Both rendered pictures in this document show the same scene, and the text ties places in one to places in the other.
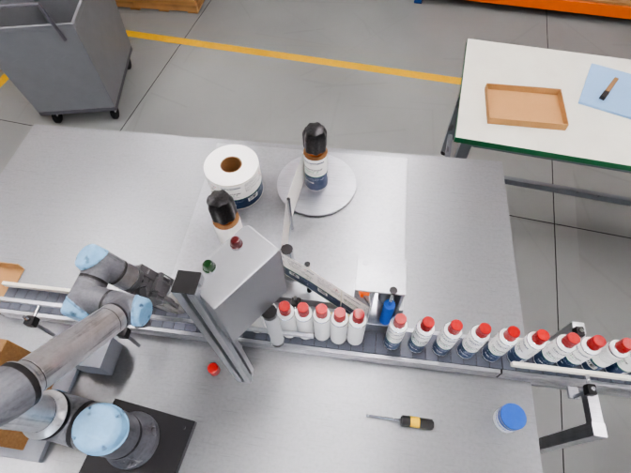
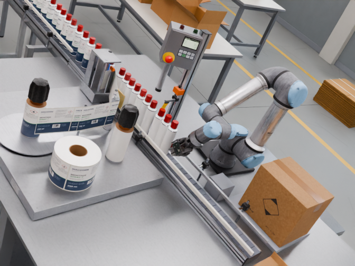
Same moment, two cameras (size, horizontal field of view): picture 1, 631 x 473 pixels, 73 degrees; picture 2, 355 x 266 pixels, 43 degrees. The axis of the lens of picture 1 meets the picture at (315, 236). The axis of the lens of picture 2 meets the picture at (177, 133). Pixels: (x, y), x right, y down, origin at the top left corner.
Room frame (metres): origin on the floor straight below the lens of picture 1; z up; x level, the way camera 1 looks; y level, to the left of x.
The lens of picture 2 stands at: (2.21, 1.31, 2.23)
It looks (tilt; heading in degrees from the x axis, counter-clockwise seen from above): 32 degrees down; 208
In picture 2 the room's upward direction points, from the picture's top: 24 degrees clockwise
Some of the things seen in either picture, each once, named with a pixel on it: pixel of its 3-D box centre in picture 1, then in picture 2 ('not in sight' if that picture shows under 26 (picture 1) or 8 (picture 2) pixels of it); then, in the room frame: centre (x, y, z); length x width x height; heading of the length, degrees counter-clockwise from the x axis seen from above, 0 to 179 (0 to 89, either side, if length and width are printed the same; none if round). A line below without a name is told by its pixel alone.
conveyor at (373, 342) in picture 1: (239, 326); (148, 142); (0.50, 0.26, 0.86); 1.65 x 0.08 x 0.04; 80
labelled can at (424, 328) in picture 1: (422, 334); not in sight; (0.41, -0.30, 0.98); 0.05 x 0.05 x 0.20
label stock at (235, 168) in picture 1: (235, 176); (74, 163); (1.06, 0.30, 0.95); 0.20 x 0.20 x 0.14
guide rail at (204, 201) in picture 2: (155, 300); (178, 172); (0.59, 0.54, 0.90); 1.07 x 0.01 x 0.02; 80
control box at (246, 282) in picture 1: (238, 283); (180, 46); (0.40, 0.17, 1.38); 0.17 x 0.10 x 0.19; 135
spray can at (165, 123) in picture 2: not in sight; (162, 131); (0.52, 0.32, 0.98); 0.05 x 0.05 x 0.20
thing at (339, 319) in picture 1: (339, 325); (123, 89); (0.45, -0.06, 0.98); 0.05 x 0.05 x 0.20
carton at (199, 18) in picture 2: not in sight; (195, 19); (-1.09, -0.74, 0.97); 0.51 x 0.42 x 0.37; 169
